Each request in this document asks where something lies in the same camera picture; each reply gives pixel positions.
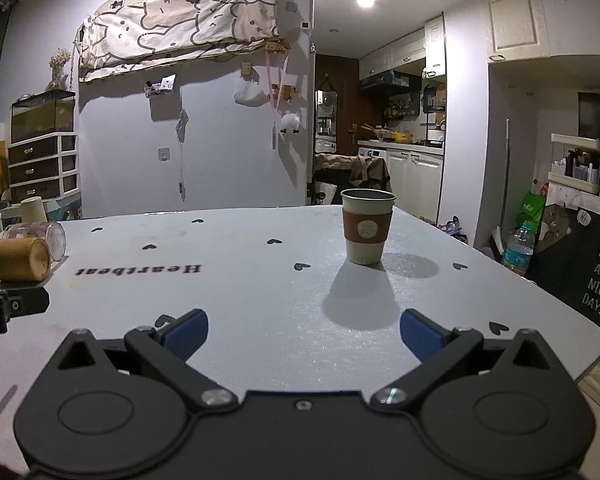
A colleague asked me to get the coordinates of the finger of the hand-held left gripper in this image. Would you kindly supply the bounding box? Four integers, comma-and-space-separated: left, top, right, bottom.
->
0, 280, 50, 335

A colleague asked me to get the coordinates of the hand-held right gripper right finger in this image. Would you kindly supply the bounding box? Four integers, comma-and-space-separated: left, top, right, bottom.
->
370, 308, 556, 409

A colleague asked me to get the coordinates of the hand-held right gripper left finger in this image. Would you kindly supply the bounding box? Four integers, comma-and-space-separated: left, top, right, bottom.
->
56, 308, 239, 414

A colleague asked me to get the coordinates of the paper cup with brown sleeve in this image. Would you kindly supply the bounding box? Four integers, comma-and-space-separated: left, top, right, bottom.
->
340, 188, 397, 266

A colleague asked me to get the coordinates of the bamboo cup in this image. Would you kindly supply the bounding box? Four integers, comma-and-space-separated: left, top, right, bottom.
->
0, 237, 52, 282

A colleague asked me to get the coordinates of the clear glass cup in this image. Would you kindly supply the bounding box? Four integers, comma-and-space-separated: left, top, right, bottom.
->
2, 221, 67, 262

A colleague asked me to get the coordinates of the plain paper cup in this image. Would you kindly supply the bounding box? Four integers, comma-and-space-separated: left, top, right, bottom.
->
20, 196, 49, 224

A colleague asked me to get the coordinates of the plastic water bottle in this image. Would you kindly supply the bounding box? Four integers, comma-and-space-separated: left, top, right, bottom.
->
502, 222, 537, 277

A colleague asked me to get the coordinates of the white drawer cabinet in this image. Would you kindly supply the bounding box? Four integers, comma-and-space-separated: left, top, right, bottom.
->
7, 133, 79, 203

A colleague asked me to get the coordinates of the green bag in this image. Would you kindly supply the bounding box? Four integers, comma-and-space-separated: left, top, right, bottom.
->
517, 191, 548, 229

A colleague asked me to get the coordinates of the chair with brown cloth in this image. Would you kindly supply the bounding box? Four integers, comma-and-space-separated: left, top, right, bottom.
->
310, 153, 393, 206

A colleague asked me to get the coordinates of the black lettered banner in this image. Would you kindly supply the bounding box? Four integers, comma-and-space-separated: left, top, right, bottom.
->
527, 204, 600, 330

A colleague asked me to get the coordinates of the glass fish tank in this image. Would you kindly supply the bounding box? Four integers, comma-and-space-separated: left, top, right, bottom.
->
10, 89, 77, 144

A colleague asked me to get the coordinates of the white storage shelf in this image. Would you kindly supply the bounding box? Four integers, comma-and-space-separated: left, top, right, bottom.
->
547, 132, 600, 196

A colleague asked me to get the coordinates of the white plastic bag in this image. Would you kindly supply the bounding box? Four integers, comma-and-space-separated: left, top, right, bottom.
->
233, 76, 268, 107

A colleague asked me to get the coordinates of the dried flower bunch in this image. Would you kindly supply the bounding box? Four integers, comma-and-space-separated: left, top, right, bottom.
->
49, 48, 72, 92

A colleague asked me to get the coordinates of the printed cloth air conditioner cover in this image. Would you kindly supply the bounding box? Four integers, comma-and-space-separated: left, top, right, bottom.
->
75, 0, 282, 82

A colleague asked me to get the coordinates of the hanging wall mirror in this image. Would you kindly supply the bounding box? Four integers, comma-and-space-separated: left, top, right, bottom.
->
315, 89, 338, 155

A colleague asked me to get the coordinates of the white wall cabinet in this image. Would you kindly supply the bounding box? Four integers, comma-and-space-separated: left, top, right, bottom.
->
481, 0, 552, 64

